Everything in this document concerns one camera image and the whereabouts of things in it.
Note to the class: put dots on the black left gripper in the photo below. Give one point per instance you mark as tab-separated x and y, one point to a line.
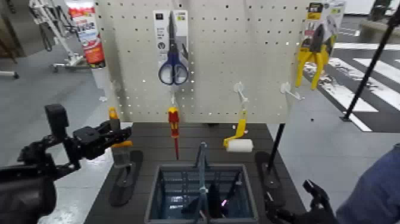
89	142

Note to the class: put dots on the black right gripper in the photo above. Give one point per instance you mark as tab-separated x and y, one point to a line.
297	217

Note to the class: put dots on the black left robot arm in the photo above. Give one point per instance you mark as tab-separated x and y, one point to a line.
25	194

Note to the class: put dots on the black pegboard foot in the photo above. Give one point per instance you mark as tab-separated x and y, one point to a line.
131	169
265	181

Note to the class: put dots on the red yellow screwdriver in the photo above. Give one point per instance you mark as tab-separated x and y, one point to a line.
173	120

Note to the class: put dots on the white wheeled metal stand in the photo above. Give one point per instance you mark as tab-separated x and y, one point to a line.
73	59

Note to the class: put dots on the blue scissors on card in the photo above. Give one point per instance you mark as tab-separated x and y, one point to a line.
173	59

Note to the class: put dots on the person wearing blue jeans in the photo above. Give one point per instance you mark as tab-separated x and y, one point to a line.
375	194

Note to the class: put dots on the beige perforated pegboard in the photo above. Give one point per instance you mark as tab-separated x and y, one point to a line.
218	62

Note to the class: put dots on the white stand base bar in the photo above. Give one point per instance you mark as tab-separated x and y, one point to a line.
9	74

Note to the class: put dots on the black tripod pole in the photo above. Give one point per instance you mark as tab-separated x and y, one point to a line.
368	70

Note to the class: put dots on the yellow pliers on card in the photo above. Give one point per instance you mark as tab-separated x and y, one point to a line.
317	40

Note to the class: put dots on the black pegboard post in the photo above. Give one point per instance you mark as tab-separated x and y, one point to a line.
276	147

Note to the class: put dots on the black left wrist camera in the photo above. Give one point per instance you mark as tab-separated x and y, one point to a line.
57	120

